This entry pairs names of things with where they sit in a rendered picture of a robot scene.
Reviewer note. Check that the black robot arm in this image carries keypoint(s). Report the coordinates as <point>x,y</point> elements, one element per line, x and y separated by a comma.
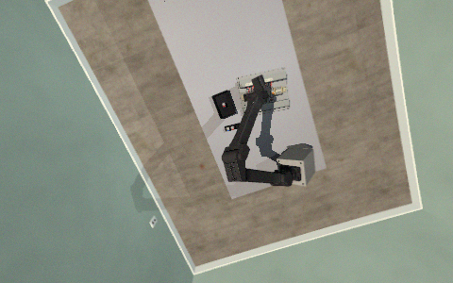
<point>235,155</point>

